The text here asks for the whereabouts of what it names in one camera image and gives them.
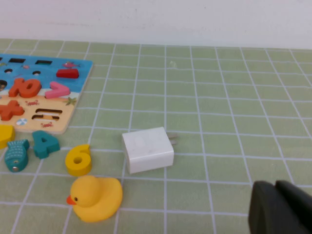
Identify orange plus sign piece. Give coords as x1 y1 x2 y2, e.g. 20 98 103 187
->
0 99 25 122

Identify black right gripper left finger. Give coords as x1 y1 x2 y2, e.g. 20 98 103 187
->
248 180 311 234

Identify teal fish piece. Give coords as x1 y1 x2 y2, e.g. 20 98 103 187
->
4 139 30 173

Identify colourful wooden puzzle board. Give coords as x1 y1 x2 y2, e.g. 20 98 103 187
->
0 54 94 134

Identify white power adapter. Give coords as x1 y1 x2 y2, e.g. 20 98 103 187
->
121 126 178 174

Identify teal number four piece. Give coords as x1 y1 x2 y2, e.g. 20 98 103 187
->
32 130 60 159

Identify yellow number six piece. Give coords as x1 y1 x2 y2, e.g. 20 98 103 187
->
65 144 93 177

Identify yellow pentagon piece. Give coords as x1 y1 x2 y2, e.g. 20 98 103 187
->
0 125 16 149

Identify orange number ten piece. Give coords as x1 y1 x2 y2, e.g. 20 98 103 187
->
8 78 42 98

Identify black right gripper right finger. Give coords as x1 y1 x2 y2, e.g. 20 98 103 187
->
275 180 312 234

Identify yellow rubber duck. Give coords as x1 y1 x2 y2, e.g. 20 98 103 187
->
66 175 123 223

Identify red minus sign piece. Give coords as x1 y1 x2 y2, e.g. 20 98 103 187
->
56 69 80 79

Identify green checked tablecloth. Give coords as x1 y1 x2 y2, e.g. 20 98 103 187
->
0 39 312 234

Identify pink greater-than sign piece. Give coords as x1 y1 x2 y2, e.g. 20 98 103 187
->
45 81 71 99

